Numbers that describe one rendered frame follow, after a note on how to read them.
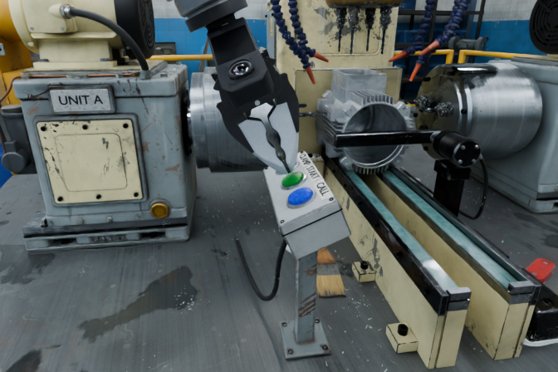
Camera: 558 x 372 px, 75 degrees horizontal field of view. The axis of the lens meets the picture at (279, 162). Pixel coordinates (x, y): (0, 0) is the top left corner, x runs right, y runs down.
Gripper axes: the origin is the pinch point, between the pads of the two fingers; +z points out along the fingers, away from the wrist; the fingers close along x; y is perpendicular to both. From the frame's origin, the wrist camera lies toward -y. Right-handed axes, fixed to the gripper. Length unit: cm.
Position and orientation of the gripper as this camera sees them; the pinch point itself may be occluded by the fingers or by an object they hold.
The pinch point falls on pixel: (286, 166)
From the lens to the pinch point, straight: 45.6
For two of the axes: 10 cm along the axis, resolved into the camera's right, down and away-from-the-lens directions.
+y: -1.4, -3.5, 9.3
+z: 3.9, 8.4, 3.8
